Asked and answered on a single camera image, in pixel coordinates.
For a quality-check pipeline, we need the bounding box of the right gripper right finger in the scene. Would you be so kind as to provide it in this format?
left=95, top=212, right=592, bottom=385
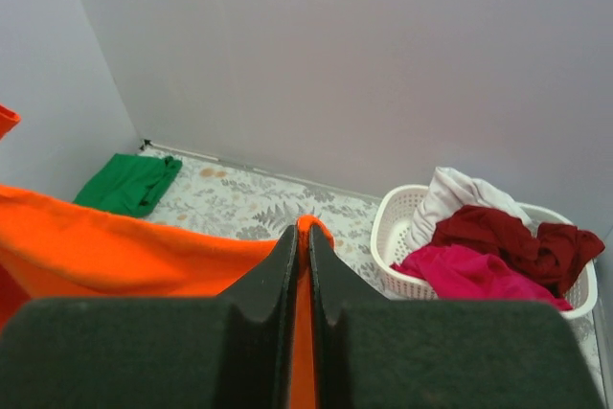
left=309, top=228, right=602, bottom=408

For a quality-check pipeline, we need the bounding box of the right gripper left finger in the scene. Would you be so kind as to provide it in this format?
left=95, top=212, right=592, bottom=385
left=1, top=226, right=299, bottom=408

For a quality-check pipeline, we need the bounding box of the orange t-shirt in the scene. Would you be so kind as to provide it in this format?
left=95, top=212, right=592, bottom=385
left=0, top=102, right=336, bottom=409

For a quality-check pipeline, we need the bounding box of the magenta pink t-shirt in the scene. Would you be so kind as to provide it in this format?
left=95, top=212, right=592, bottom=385
left=391, top=244, right=573, bottom=311

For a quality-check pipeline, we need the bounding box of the white plastic laundry basket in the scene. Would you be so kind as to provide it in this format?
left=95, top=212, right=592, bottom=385
left=370, top=184, right=598, bottom=320

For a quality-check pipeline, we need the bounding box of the floral patterned table mat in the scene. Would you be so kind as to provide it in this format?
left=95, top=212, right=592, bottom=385
left=136, top=148, right=602, bottom=372

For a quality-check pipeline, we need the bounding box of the white t-shirt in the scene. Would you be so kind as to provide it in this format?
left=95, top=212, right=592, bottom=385
left=406, top=167, right=532, bottom=251

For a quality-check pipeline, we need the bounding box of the folded green t-shirt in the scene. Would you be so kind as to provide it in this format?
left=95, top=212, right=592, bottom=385
left=73, top=153, right=183, bottom=218

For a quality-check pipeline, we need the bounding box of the dark red t-shirt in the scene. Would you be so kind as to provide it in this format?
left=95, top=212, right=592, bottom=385
left=430, top=205, right=605, bottom=298

